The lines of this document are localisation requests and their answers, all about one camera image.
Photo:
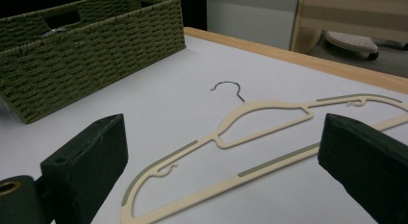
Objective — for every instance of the beige clothes hanger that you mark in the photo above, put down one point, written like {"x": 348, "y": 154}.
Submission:
{"x": 272, "y": 105}

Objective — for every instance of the grey footrest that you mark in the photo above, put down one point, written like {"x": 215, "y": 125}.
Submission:
{"x": 351, "y": 41}

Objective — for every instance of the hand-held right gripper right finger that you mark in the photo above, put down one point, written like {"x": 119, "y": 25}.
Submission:
{"x": 369, "y": 166}

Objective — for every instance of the white table sheet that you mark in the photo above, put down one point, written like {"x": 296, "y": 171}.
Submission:
{"x": 192, "y": 67}

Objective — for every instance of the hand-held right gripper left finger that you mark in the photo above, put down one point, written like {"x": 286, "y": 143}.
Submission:
{"x": 89, "y": 160}

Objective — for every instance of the green woven basket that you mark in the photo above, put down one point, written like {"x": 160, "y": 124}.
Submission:
{"x": 96, "y": 57}

